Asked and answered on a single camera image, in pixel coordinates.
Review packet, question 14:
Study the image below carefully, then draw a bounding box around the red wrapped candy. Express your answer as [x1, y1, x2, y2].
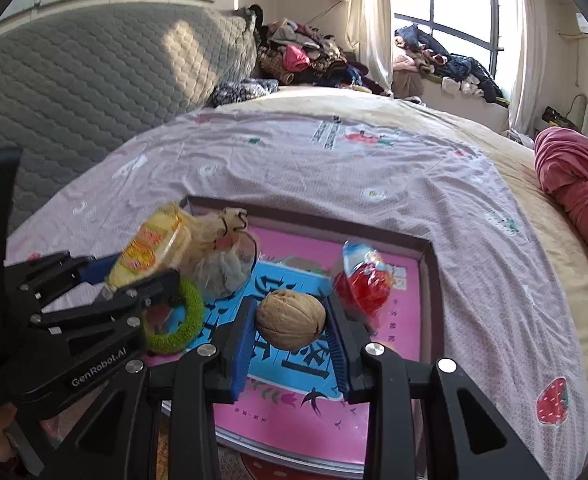
[333, 240, 392, 328]

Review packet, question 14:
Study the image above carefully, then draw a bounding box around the cream curtain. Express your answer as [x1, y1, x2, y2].
[508, 0, 549, 136]
[346, 0, 395, 88]

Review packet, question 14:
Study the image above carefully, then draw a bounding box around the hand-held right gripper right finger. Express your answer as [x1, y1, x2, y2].
[324, 294, 549, 480]

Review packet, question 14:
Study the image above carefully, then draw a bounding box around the beige cloth pouch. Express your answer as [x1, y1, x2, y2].
[191, 207, 257, 298]

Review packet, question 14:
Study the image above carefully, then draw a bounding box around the walnut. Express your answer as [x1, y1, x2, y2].
[256, 290, 327, 351]

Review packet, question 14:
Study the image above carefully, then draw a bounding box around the black framed window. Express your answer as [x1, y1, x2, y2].
[394, 0, 519, 96]

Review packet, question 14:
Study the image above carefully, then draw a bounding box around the yellow snack packet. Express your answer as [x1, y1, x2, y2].
[105, 203, 195, 301]

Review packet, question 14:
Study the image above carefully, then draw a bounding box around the green fuzzy ring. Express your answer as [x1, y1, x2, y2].
[141, 277, 205, 355]

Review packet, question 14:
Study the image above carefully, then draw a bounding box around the dark patterned cloth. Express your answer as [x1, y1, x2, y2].
[209, 78, 279, 108]

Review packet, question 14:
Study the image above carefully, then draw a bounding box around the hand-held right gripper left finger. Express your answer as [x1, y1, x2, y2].
[76, 296, 259, 480]

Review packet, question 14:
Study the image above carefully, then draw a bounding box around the shallow box with pink print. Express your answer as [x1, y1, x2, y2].
[161, 196, 444, 478]

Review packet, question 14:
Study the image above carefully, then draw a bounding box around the clothes heap on windowsill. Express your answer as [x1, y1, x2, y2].
[393, 24, 504, 103]

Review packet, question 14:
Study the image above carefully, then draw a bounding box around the pile of clothes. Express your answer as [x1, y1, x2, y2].
[256, 17, 392, 96]

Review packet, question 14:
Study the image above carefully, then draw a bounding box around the dark bag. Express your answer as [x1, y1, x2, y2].
[544, 106, 574, 128]

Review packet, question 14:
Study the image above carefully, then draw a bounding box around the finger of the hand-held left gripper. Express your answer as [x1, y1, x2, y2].
[31, 270, 181, 333]
[5, 251, 120, 306]

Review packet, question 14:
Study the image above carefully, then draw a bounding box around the grey quilted headboard cover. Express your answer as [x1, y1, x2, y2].
[0, 0, 259, 233]

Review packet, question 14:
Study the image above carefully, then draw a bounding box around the pink blanket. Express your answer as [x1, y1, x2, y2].
[534, 126, 588, 291]

